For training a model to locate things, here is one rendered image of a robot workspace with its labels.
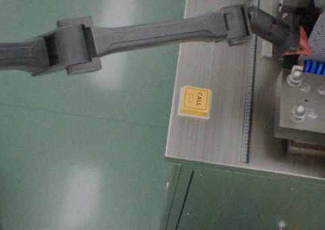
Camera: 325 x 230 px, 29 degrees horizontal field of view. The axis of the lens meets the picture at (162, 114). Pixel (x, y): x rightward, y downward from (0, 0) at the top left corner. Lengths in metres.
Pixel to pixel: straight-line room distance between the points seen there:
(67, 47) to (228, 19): 0.38
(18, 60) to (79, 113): 1.42
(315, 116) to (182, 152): 0.33
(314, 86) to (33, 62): 0.69
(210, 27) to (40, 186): 1.32
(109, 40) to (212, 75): 0.49
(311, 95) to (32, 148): 1.34
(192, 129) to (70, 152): 1.03
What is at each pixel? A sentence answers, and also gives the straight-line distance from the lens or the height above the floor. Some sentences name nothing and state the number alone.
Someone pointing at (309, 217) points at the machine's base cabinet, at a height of 0.60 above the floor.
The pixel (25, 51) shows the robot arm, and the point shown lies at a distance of 1.21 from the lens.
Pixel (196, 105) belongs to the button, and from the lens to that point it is 1.58.
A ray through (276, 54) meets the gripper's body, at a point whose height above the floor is 1.10.
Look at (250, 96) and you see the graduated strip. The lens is 1.65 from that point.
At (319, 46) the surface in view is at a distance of 1.54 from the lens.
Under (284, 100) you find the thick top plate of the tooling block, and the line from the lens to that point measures 1.51.
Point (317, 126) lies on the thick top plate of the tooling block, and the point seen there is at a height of 1.03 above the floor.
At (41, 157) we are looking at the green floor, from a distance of 2.53.
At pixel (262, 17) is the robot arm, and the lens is 1.44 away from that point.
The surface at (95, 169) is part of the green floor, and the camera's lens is 2.50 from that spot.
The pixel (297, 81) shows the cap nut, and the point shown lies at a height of 1.05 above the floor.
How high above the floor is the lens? 2.31
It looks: 63 degrees down
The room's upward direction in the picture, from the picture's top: 8 degrees clockwise
